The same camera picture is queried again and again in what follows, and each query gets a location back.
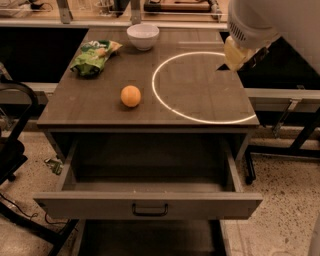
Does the green wrapper on floor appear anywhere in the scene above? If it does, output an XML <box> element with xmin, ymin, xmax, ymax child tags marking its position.
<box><xmin>44</xmin><ymin>158</ymin><xmax>63</xmax><ymax>175</ymax></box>

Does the black cable on floor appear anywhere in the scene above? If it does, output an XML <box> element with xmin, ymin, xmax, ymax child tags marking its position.
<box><xmin>0</xmin><ymin>192</ymin><xmax>68</xmax><ymax>228</ymax></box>

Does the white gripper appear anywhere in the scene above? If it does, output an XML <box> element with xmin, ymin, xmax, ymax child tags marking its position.
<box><xmin>224</xmin><ymin>0</ymin><xmax>280</xmax><ymax>71</ymax></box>

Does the black drawer handle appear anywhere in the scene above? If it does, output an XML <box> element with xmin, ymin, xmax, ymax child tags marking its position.
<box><xmin>132</xmin><ymin>203</ymin><xmax>169</xmax><ymax>217</ymax></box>

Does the grey open drawer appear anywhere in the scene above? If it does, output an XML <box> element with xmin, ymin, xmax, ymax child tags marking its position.
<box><xmin>34</xmin><ymin>134</ymin><xmax>262</xmax><ymax>220</ymax></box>

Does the black office chair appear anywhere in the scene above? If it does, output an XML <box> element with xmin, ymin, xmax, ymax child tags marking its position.
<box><xmin>0</xmin><ymin>65</ymin><xmax>78</xmax><ymax>256</ymax></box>

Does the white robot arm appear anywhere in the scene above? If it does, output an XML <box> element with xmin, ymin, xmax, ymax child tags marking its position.
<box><xmin>224</xmin><ymin>0</ymin><xmax>320</xmax><ymax>256</ymax></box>

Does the grey wooden cabinet table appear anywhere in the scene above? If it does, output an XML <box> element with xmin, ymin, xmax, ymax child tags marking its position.
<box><xmin>38</xmin><ymin>28</ymin><xmax>259</xmax><ymax>256</ymax></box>

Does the white ceramic bowl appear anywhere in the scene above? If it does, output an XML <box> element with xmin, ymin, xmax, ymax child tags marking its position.
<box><xmin>127</xmin><ymin>24</ymin><xmax>160</xmax><ymax>51</ymax></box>

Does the orange fruit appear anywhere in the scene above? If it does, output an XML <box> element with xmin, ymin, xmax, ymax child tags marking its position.
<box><xmin>120</xmin><ymin>85</ymin><xmax>141</xmax><ymax>107</ymax></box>

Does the green chip bag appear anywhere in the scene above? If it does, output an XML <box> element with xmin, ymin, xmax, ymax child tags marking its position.
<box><xmin>70</xmin><ymin>40</ymin><xmax>122</xmax><ymax>78</ymax></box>

